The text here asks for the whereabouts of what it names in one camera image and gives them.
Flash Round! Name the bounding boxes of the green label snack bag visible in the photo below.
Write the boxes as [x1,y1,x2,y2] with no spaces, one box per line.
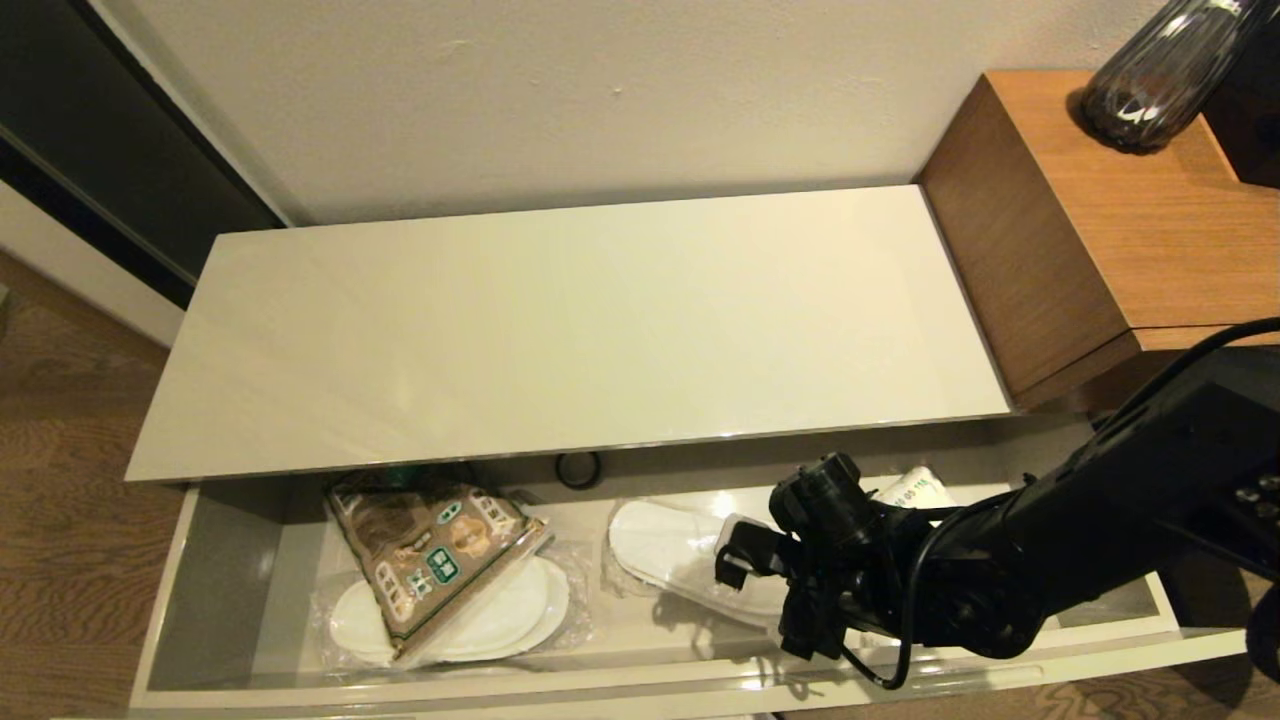
[325,470,554,666]

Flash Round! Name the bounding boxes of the wooden side cabinet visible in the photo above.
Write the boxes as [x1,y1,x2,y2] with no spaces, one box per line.
[917,70,1280,411]

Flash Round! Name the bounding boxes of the black box on desk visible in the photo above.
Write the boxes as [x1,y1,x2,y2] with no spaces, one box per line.
[1200,0,1280,189]

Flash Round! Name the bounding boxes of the black tape roll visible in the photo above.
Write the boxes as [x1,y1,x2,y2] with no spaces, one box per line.
[556,451,604,491]

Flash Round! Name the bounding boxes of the dark glass vase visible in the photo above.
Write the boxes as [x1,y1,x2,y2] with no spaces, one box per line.
[1078,0,1251,154]

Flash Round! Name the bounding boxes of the white slippers in crinkled wrap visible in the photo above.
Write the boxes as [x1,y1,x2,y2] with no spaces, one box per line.
[315,545,598,673]

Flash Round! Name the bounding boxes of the white slippers with paper tag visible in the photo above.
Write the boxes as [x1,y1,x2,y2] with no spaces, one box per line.
[605,498,801,631]

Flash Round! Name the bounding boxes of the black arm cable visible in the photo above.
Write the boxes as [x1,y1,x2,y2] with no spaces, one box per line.
[840,318,1280,691]

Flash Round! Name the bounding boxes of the cream white drawer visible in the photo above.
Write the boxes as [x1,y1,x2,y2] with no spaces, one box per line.
[50,415,1251,720]

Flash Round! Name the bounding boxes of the dark sliding door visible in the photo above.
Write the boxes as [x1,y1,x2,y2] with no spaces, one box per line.
[0,0,286,311]

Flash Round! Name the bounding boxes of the white tissue pack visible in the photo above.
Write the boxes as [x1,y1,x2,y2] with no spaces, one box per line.
[875,466,958,511]

